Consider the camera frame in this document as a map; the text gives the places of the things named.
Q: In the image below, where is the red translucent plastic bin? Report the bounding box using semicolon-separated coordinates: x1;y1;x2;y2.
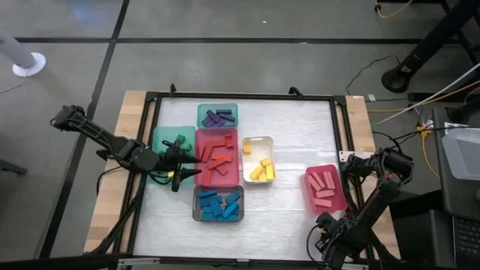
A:
304;163;349;215
194;127;242;188

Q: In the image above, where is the black keyboard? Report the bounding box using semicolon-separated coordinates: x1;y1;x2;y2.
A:
451;216;480;260

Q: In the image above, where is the white table cover sheet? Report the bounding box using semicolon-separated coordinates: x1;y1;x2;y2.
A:
133;97;356;262

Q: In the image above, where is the white plastic bin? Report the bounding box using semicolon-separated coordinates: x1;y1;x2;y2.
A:
241;135;276;185

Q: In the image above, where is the gray plastic box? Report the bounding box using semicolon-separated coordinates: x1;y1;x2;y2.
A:
441;126;480;182

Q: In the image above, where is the black aluminium table frame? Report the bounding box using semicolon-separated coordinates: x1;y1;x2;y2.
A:
119;84;380;266

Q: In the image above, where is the yellow floor cable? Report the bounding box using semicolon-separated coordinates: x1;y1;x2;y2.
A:
373;0;414;20

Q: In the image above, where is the black floor cable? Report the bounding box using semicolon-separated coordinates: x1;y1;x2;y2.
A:
344;55;402;96

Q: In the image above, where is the yellow power cable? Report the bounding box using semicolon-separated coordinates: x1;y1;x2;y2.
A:
415;126;443;182

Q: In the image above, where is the large teal plastic bin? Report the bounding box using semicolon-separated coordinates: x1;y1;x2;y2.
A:
149;125;198;187

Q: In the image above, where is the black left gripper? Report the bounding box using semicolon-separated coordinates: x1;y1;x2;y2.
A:
160;139;203;193

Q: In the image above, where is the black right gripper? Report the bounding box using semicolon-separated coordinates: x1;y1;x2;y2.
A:
315;211;341;251

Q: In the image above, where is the white floor cable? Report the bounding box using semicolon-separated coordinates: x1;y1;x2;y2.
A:
372;62;480;128

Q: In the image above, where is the orange floor cable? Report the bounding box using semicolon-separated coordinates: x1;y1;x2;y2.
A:
366;79;480;114

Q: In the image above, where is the black stand leg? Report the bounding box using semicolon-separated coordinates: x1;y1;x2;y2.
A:
380;0;480;95

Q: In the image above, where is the small teal plastic bin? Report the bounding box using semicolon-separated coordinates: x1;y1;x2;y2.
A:
196;103;240;130

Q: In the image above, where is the gray translucent plastic bin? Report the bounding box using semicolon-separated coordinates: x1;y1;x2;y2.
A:
192;184;245;223

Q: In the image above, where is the dark floor object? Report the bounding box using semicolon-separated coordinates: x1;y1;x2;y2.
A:
0;157;29;176

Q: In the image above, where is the black cabinet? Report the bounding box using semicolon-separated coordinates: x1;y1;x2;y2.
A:
385;107;480;270

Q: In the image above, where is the white round pole stand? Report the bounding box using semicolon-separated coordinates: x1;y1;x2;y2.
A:
0;25;48;79

